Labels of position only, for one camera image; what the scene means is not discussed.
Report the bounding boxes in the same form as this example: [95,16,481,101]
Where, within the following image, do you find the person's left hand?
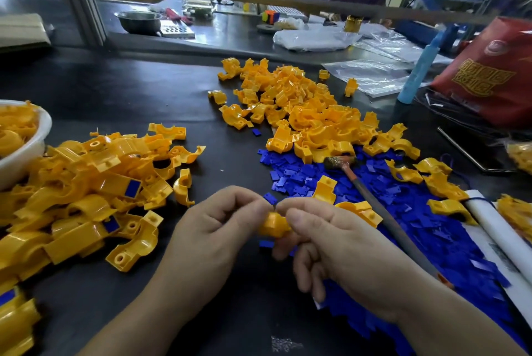
[158,185,273,320]

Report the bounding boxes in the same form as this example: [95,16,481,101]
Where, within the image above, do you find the person's right hand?
[272,197,425,322]

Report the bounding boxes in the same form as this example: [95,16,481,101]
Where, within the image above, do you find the single yellow plastic clamp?
[259,212,292,239]

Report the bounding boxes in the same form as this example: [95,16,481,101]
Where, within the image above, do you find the person's right forearm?
[391,272,528,356]

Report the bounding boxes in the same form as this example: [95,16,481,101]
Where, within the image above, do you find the person's left forearm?
[77,270,201,356]

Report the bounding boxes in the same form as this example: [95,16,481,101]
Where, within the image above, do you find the heap of loose yellow clamps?
[208,57,479,228]

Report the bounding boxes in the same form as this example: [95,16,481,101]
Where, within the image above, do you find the pile of blue plastic tiles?
[251,128,529,356]

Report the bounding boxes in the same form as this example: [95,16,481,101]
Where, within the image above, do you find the clear plastic bag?
[322,58,432,99]
[353,31,454,66]

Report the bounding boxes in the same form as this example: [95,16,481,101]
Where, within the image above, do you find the pile of assembled yellow clamps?
[0,122,207,356]

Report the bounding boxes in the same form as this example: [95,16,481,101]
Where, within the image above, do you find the white plastic bag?
[273,27,363,53]

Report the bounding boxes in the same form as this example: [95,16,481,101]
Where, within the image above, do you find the white paper roll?
[463,189,532,286]

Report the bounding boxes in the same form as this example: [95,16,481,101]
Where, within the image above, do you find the light blue plastic bottle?
[397,31,448,105]

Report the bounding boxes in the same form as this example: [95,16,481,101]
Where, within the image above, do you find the grey calculator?
[160,19,196,40]

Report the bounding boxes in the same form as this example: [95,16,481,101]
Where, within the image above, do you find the gold shiny cup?
[344,15,365,34]

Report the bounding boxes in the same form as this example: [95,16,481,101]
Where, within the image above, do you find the small cluster of yellow clamps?
[496,194,532,244]

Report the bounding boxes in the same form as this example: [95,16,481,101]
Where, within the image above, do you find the bag of yellow parts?
[505,139,532,176]

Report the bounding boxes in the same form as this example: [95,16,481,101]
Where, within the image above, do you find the metal bowl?
[114,10,164,36]

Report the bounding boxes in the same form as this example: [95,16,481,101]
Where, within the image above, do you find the white plastic bowl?
[0,99,53,191]

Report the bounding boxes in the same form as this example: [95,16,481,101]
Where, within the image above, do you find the red bag with gold print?
[430,16,532,129]

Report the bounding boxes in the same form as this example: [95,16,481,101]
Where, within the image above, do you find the yellow parts in bowl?
[0,101,40,159]

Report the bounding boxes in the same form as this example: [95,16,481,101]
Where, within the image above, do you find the beige cardboard sheet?
[0,13,53,50]

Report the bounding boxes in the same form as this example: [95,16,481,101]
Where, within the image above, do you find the small hammer with wooden handle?
[324,155,455,289]

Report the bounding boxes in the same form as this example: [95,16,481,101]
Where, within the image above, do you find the black wire rack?
[415,86,532,174]

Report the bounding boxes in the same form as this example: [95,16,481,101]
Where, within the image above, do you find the red-handled tool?
[165,7,194,26]

